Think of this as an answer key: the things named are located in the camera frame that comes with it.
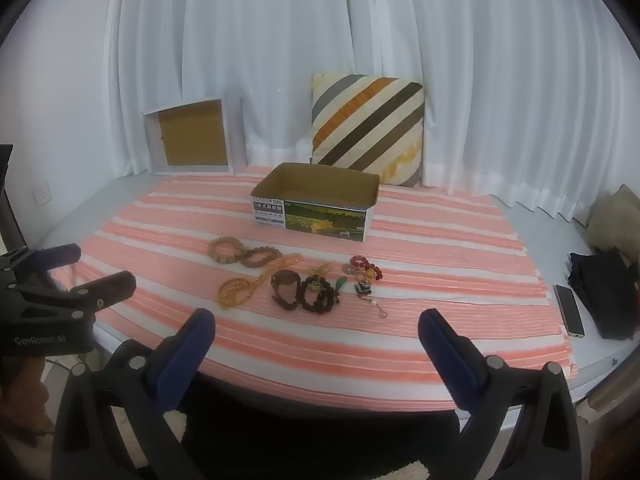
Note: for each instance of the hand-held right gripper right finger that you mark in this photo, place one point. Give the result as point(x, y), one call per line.
point(445, 350)

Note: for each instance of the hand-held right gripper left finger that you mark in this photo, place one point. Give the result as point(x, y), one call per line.
point(192, 345)

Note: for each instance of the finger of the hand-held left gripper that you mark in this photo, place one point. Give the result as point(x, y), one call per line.
point(107, 287)
point(55, 256)

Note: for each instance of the pearl pin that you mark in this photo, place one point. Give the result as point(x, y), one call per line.
point(384, 314)

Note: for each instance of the dark brown wooden bangle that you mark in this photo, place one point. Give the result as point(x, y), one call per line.
point(275, 287)

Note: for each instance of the small dark metal charm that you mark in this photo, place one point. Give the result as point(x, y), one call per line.
point(362, 288)

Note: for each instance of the green pendant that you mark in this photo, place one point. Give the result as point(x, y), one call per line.
point(340, 284)

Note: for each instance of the gold ornament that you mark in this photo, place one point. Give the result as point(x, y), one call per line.
point(316, 285)

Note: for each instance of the printed cardboard box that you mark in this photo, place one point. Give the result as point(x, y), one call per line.
point(325, 220)

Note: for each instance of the dark furniture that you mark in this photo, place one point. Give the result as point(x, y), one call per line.
point(7, 210)

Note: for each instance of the pink white striped cloth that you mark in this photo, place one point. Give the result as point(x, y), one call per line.
point(450, 260)

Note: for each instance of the smartphone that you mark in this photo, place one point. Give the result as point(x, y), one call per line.
point(570, 310)

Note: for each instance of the black cloth bag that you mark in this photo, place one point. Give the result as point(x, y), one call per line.
point(605, 290)

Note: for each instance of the white shallow box brown inside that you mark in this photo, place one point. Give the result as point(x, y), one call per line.
point(192, 132)

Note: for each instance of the beige cushion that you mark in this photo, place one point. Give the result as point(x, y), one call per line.
point(617, 220)

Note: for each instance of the diagonal striped pillow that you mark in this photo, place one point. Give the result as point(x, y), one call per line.
point(365, 125)

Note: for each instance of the white curtain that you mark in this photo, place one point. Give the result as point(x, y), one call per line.
point(500, 60)
point(225, 35)

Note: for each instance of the white wall socket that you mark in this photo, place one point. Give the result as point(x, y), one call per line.
point(42, 193)

